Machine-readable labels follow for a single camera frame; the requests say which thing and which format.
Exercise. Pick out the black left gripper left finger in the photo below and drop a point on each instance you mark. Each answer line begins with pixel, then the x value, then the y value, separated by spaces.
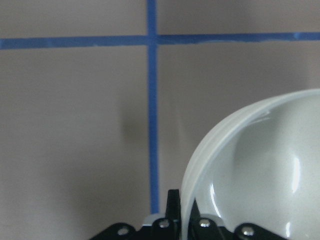
pixel 173 205

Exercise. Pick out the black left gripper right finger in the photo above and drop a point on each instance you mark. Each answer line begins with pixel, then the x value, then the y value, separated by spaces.
pixel 195 213

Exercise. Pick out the white ceramic bowl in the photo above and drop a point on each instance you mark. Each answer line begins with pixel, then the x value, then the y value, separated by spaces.
pixel 260 165

